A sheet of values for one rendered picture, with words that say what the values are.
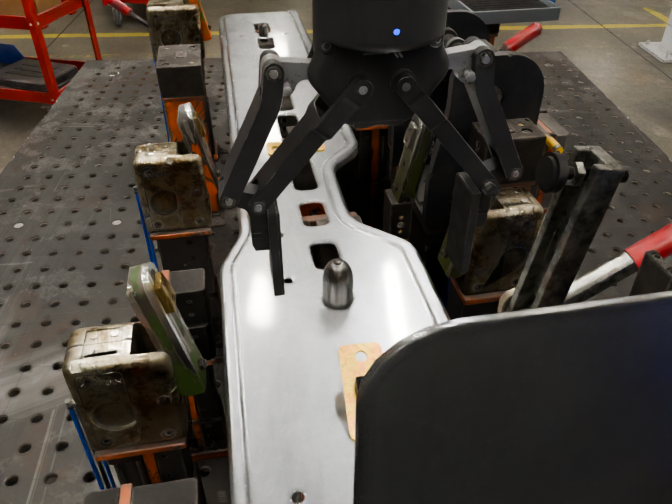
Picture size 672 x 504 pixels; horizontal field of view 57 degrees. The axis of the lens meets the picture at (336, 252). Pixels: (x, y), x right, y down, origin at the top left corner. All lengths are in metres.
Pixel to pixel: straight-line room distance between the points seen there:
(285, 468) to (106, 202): 1.02
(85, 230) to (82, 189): 0.17
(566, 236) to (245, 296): 0.33
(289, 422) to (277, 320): 0.12
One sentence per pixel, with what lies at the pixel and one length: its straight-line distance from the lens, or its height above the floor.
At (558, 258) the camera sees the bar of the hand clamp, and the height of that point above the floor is 1.14.
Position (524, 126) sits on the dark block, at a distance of 0.74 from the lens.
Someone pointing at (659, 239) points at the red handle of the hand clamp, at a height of 1.14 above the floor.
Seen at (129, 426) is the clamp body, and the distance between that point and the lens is 0.61.
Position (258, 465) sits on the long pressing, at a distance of 0.51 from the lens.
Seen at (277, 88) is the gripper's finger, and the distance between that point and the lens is 0.36.
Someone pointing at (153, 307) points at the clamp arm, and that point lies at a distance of 0.51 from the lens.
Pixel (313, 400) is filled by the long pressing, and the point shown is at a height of 1.00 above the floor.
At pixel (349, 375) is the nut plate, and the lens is 0.54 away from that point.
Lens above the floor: 1.42
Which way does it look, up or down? 37 degrees down
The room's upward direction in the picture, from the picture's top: straight up
